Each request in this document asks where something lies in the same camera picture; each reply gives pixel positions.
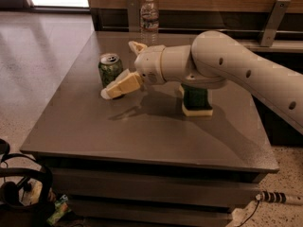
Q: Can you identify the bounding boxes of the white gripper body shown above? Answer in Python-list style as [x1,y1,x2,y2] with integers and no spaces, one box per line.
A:
[134,45,165,85]

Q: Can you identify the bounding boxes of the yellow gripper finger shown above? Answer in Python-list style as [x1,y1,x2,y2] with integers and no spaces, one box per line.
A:
[100,69,143,99]
[128,41,147,56]

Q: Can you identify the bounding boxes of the green soda can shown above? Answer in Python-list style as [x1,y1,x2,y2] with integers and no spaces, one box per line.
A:
[98,53,123,87]

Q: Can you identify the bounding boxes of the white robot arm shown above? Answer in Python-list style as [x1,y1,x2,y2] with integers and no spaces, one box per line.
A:
[100,31,303,133]

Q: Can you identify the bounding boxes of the clear plastic water bottle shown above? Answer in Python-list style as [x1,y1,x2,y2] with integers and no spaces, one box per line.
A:
[140,0,159,46]

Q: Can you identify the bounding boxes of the green and yellow sponge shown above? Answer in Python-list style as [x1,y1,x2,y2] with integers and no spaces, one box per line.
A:
[179,84,213,116]

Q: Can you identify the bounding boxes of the grey table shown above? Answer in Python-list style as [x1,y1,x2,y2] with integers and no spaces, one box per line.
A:
[22,32,278,227]

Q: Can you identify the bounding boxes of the green snack wrapper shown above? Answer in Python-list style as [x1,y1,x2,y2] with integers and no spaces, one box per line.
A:
[46,195,71,226]

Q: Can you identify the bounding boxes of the black white striped connector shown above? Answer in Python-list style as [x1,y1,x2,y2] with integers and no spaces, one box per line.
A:
[255,190,303,206]

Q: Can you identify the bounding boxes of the left metal bracket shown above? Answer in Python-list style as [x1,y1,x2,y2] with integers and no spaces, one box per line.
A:
[126,0,140,32]

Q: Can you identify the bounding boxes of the metal bracket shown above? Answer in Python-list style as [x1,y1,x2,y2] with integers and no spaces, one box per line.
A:
[126,0,140,32]
[258,0,291,47]

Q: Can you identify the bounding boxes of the right metal bracket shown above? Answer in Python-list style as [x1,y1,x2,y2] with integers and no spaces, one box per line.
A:
[258,0,291,47]

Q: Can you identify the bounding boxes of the black bag with straps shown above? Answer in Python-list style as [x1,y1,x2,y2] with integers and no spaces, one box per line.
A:
[0,138,56,227]

